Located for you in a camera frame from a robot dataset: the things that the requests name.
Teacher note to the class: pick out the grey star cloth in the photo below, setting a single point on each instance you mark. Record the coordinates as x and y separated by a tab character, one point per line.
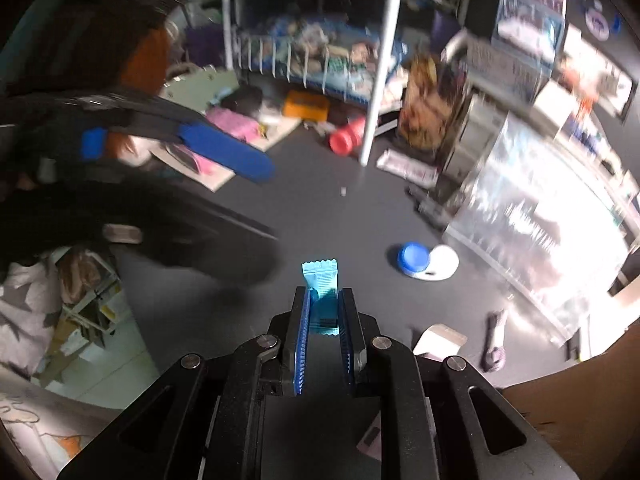
27	310

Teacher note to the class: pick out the white jar with blue lid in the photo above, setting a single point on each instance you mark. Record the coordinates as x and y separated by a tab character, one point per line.
440	262

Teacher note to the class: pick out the pink pouch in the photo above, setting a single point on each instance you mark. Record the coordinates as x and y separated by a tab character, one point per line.
232	124

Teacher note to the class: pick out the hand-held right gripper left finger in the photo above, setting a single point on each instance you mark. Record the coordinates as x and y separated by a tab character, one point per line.
301	340

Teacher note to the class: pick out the red bottle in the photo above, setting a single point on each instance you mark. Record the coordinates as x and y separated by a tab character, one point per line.
345	137

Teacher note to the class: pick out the brown cardboard box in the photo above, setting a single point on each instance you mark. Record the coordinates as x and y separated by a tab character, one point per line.
575	410

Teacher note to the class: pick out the black clip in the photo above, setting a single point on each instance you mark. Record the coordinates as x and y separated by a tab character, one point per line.
430	207

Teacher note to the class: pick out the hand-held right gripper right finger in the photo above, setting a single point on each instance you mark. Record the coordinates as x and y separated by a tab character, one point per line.
347	345

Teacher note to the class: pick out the printed blanket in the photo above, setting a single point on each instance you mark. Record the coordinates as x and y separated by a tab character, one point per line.
40	430

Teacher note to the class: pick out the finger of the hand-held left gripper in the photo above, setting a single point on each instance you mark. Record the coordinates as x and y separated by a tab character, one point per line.
210	240
225	152

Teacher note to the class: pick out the teal snack packet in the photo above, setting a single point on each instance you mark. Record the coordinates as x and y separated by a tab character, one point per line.
320	280

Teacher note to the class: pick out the small white carton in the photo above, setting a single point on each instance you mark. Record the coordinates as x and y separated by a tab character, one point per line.
440	342

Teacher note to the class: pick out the translucent storage box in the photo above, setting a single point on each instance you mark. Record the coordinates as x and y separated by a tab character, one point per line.
525	210

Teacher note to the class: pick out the brown printed bag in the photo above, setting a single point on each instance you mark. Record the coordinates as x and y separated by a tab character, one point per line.
427	102

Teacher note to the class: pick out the blue cartoon storage box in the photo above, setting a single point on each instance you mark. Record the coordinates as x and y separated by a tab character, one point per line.
527	27

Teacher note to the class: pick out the orange box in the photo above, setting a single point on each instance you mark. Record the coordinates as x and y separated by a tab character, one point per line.
306	106

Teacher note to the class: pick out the silver printed packet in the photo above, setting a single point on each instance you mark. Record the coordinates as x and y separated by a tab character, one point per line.
406	166

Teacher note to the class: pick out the pink printed card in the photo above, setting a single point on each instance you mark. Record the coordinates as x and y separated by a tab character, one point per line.
200	167

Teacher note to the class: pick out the pale green board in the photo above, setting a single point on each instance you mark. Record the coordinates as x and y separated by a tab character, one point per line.
200	87

